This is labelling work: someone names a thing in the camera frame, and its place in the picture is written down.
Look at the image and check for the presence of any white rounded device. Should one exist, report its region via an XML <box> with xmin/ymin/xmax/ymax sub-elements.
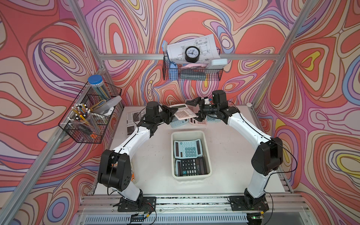
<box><xmin>208</xmin><ymin>59</ymin><xmax>228</xmax><ymax>69</ymax></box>

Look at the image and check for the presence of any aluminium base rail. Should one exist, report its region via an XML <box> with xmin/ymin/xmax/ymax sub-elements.
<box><xmin>71</xmin><ymin>193</ymin><xmax>318</xmax><ymax>225</ymax></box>

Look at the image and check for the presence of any black wire basket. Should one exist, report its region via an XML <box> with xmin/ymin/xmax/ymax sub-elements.
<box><xmin>58</xmin><ymin>83</ymin><xmax>123</xmax><ymax>143</ymax></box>
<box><xmin>162</xmin><ymin>52</ymin><xmax>224</xmax><ymax>81</ymax></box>

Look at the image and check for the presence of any pink calculator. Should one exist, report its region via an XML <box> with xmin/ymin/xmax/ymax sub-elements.
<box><xmin>170</xmin><ymin>104</ymin><xmax>197</xmax><ymax>120</ymax></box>
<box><xmin>189</xmin><ymin>118</ymin><xmax>207</xmax><ymax>126</ymax></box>

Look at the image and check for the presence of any light blue calculator front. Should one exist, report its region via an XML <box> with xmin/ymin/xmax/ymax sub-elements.
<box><xmin>174</xmin><ymin>159</ymin><xmax>182</xmax><ymax>177</ymax></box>

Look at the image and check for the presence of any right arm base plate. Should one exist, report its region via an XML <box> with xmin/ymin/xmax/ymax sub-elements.
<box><xmin>227</xmin><ymin>195</ymin><xmax>269</xmax><ymax>212</ymax></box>

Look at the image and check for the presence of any black round clock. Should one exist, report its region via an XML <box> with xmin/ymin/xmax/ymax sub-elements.
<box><xmin>185</xmin><ymin>46</ymin><xmax>200</xmax><ymax>63</ymax></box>

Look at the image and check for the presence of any white paper drawing sheet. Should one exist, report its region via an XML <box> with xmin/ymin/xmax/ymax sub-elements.
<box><xmin>167</xmin><ymin>34</ymin><xmax>220</xmax><ymax>64</ymax></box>

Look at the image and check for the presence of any white plastic storage box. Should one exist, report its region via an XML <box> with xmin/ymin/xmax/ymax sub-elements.
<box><xmin>171</xmin><ymin>130</ymin><xmax>212</xmax><ymax>182</ymax></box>

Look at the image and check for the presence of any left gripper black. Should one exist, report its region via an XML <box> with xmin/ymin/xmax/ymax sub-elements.
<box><xmin>153</xmin><ymin>105</ymin><xmax>177</xmax><ymax>125</ymax></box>

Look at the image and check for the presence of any black wire basket back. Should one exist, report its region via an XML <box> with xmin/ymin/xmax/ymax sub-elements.
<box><xmin>162</xmin><ymin>52</ymin><xmax>224</xmax><ymax>81</ymax></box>

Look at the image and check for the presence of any black calculator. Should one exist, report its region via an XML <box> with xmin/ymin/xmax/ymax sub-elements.
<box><xmin>179</xmin><ymin>157</ymin><xmax>208</xmax><ymax>176</ymax></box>

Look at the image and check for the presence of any black wire basket left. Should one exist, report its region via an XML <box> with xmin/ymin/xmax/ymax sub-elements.
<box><xmin>58</xmin><ymin>83</ymin><xmax>123</xmax><ymax>143</ymax></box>

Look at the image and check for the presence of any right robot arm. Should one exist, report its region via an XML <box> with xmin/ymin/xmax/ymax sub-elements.
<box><xmin>186</xmin><ymin>90</ymin><xmax>283</xmax><ymax>209</ymax></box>

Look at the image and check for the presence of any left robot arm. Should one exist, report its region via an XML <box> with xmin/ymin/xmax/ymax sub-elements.
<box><xmin>97</xmin><ymin>101</ymin><xmax>178</xmax><ymax>202</ymax></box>

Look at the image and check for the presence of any light blue calculator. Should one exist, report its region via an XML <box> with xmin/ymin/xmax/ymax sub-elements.
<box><xmin>174</xmin><ymin>159</ymin><xmax>182</xmax><ymax>177</ymax></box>
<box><xmin>206</xmin><ymin>115</ymin><xmax>221</xmax><ymax>122</ymax></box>
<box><xmin>170</xmin><ymin>117</ymin><xmax>189</xmax><ymax>128</ymax></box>
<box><xmin>173</xmin><ymin>139</ymin><xmax>203</xmax><ymax>159</ymax></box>

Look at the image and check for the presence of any white stapler in basket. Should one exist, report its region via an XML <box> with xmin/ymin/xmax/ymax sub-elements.
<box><xmin>92</xmin><ymin>96</ymin><xmax>122</xmax><ymax>116</ymax></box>

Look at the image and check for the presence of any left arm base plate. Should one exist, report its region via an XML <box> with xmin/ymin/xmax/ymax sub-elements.
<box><xmin>114</xmin><ymin>196</ymin><xmax>157</xmax><ymax>212</ymax></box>

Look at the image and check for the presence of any pink calculator back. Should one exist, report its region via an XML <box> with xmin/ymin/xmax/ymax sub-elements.
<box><xmin>189</xmin><ymin>118</ymin><xmax>207</xmax><ymax>126</ymax></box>

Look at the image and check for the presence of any clear cup of pencils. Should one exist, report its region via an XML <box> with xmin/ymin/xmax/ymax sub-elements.
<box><xmin>67</xmin><ymin>104</ymin><xmax>100</xmax><ymax>136</ymax></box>

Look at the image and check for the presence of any blue lid pencil jar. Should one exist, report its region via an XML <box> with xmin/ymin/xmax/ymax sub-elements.
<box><xmin>88</xmin><ymin>75</ymin><xmax>111</xmax><ymax>101</ymax></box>

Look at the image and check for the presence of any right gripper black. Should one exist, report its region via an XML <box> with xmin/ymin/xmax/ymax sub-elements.
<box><xmin>185</xmin><ymin>97</ymin><xmax>218</xmax><ymax>122</ymax></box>

